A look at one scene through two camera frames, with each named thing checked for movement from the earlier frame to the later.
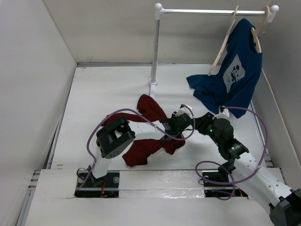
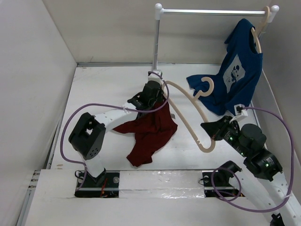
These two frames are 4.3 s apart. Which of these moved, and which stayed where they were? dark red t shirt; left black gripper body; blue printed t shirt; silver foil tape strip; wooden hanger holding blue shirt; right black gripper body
Moved: dark red t shirt; left black gripper body; right black gripper body
Stayed: blue printed t shirt; silver foil tape strip; wooden hanger holding blue shirt
